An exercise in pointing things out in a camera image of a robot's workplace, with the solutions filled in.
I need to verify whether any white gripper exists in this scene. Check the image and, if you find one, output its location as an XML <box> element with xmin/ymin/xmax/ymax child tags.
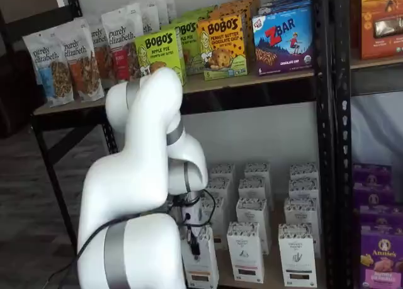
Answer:
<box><xmin>180</xmin><ymin>202</ymin><xmax>205</xmax><ymax>256</ymax></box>

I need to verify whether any white box orange-yellow strip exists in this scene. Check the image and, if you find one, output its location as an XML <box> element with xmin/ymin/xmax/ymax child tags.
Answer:
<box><xmin>184</xmin><ymin>225</ymin><xmax>220</xmax><ymax>288</ymax></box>
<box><xmin>210</xmin><ymin>164</ymin><xmax>236</xmax><ymax>183</ymax></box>
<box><xmin>205</xmin><ymin>178</ymin><xmax>233</xmax><ymax>205</ymax></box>
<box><xmin>201</xmin><ymin>196</ymin><xmax>228</xmax><ymax>251</ymax></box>

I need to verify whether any white box pink strip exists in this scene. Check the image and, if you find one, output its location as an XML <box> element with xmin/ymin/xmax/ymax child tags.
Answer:
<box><xmin>238</xmin><ymin>178</ymin><xmax>274</xmax><ymax>205</ymax></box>
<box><xmin>244</xmin><ymin>162</ymin><xmax>272</xmax><ymax>181</ymax></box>
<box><xmin>236</xmin><ymin>196</ymin><xmax>272</xmax><ymax>256</ymax></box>
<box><xmin>226</xmin><ymin>222</ymin><xmax>266</xmax><ymax>283</ymax></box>

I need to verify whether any white box black strip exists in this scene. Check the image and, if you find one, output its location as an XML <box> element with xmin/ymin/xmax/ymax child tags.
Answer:
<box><xmin>289</xmin><ymin>162</ymin><xmax>319</xmax><ymax>180</ymax></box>
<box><xmin>283</xmin><ymin>196</ymin><xmax>321</xmax><ymax>258</ymax></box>
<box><xmin>288</xmin><ymin>178</ymin><xmax>319</xmax><ymax>201</ymax></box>
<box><xmin>278</xmin><ymin>223</ymin><xmax>317</xmax><ymax>288</ymax></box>

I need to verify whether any purple Annie's box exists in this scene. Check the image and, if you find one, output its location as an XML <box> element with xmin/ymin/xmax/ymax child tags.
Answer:
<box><xmin>360</xmin><ymin>225</ymin><xmax>403</xmax><ymax>289</ymax></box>
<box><xmin>352</xmin><ymin>164</ymin><xmax>394</xmax><ymax>186</ymax></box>
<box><xmin>352</xmin><ymin>182</ymin><xmax>396</xmax><ymax>208</ymax></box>
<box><xmin>358</xmin><ymin>204</ymin><xmax>403</xmax><ymax>232</ymax></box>

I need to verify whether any green Bobo's apple pie box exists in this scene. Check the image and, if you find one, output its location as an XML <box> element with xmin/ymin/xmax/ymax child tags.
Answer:
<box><xmin>171</xmin><ymin>19</ymin><xmax>205</xmax><ymax>76</ymax></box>
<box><xmin>181</xmin><ymin>6</ymin><xmax>219</xmax><ymax>22</ymax></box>
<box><xmin>135</xmin><ymin>28</ymin><xmax>187</xmax><ymax>86</ymax></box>

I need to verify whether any orange Bobo's peanut butter box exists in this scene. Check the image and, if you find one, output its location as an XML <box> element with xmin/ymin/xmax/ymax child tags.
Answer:
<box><xmin>219</xmin><ymin>0</ymin><xmax>261</xmax><ymax>22</ymax></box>
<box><xmin>197</xmin><ymin>13</ymin><xmax>249</xmax><ymax>81</ymax></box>
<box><xmin>210</xmin><ymin>4</ymin><xmax>256</xmax><ymax>72</ymax></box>

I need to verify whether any large orange snack box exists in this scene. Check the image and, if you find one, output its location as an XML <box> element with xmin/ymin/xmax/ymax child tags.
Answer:
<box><xmin>360</xmin><ymin>0</ymin><xmax>403</xmax><ymax>60</ymax></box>

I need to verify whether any black metal shelving unit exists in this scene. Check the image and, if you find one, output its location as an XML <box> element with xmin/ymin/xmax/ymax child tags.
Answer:
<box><xmin>333</xmin><ymin>0</ymin><xmax>403</xmax><ymax>289</ymax></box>
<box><xmin>30</xmin><ymin>0</ymin><xmax>335</xmax><ymax>289</ymax></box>

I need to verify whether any purely elizabeth bag orange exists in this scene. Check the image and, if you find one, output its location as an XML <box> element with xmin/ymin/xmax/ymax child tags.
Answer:
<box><xmin>61</xmin><ymin>18</ymin><xmax>105</xmax><ymax>103</ymax></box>

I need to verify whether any purely elizabeth bag red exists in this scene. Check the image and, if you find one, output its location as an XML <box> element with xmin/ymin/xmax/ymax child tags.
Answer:
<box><xmin>101</xmin><ymin>3</ymin><xmax>145</xmax><ymax>82</ymax></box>

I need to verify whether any purely elizabeth bag brown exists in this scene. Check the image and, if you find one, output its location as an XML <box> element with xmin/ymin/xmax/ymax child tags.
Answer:
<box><xmin>89</xmin><ymin>23</ymin><xmax>113</xmax><ymax>81</ymax></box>

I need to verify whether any purely elizabeth bag blue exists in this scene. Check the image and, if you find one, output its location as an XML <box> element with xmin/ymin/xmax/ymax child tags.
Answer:
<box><xmin>22</xmin><ymin>30</ymin><xmax>76</xmax><ymax>108</ymax></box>

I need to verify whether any dark upholstered couch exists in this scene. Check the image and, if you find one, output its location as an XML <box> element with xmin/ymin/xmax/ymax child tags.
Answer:
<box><xmin>0</xmin><ymin>49</ymin><xmax>45</xmax><ymax>139</ymax></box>

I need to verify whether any white granola bag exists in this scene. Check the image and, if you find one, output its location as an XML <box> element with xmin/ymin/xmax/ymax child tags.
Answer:
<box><xmin>138</xmin><ymin>0</ymin><xmax>162</xmax><ymax>35</ymax></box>
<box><xmin>156</xmin><ymin>0</ymin><xmax>176</xmax><ymax>28</ymax></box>

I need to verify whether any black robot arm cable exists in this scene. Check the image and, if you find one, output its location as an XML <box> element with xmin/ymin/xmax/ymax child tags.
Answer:
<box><xmin>47</xmin><ymin>189</ymin><xmax>217</xmax><ymax>283</ymax></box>

